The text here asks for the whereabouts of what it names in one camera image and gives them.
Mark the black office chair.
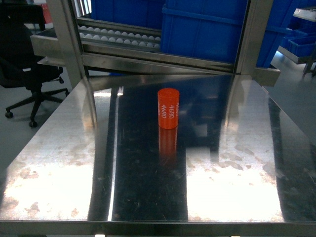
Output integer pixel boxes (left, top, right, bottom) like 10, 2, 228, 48
0, 3, 69, 128

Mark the orange cylindrical capacitor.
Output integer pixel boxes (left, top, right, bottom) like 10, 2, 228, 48
158, 88, 180, 129

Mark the blue bins far right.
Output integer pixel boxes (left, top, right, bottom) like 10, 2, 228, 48
280, 5, 316, 57

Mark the stainless steel flow rack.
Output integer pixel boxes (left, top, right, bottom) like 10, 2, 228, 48
31, 0, 280, 86

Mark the blue plastic bin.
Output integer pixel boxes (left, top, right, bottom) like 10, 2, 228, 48
160, 0, 299, 68
91, 0, 165, 29

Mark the blue plastic bin front right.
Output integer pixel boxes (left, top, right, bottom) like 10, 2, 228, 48
160, 0, 299, 68

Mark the blue plastic bin front left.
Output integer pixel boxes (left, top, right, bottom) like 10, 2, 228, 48
91, 0, 165, 29

